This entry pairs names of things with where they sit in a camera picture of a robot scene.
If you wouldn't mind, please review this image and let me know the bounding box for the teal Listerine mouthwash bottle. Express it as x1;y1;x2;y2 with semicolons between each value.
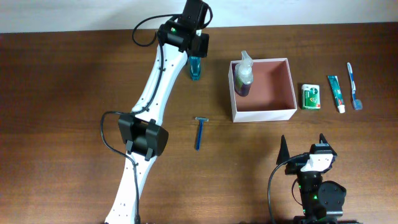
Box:
188;56;201;81

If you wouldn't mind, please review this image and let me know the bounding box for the green Dettol soap box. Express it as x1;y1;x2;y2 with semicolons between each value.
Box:
302;84;321;110

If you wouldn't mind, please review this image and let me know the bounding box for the blue white toothbrush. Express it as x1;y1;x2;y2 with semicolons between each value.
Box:
347;62;363;110

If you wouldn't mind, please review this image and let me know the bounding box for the purple foam soap pump bottle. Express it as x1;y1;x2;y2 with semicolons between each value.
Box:
234;50;254;96

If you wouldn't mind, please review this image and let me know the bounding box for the green toothpaste tube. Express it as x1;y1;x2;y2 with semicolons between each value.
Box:
328;75;345;113

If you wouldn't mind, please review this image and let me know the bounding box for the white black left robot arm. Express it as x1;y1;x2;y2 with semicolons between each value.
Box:
104;0;213;224

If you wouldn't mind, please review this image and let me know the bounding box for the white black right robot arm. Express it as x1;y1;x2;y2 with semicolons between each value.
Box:
276;134;346;223

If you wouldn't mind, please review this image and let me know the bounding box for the pink open cardboard box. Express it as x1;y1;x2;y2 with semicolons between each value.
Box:
228;58;298;123

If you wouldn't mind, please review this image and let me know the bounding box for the blue disposable razor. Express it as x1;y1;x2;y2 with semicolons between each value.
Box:
195;117;208;151

